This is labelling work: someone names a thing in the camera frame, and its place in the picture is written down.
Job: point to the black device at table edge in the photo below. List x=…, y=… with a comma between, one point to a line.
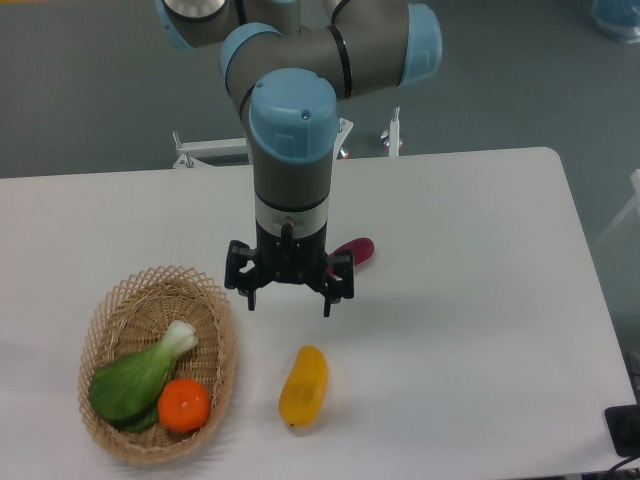
x=623, y=425

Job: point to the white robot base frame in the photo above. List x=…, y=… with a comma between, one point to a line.
x=192, y=154

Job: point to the blue plastic bag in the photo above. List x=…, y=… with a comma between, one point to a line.
x=619, y=19

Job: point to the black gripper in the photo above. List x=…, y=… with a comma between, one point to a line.
x=290, y=260

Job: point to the orange fruit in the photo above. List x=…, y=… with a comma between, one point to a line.
x=183, y=406

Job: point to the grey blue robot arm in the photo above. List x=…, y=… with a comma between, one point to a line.
x=286, y=82

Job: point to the dark red vegetable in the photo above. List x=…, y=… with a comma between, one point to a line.
x=362, y=249

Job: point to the yellow mango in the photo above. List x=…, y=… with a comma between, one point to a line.
x=304, y=390

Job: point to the woven wicker basket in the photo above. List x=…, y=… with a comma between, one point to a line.
x=135, y=314

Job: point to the green bok choy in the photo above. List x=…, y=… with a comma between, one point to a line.
x=125, y=392

